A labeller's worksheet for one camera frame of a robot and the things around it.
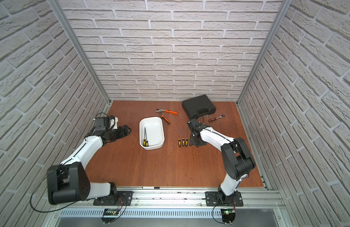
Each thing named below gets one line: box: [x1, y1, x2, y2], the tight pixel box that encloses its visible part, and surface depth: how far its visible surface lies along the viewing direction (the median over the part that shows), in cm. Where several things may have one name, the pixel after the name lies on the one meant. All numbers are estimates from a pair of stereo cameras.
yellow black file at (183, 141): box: [181, 127, 185, 147], surface depth 97 cm
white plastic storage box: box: [144, 116, 165, 151], surface depth 102 cm
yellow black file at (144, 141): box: [142, 126, 147, 148], surface depth 96 cm
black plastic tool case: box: [181, 94, 217, 120], surface depth 113 cm
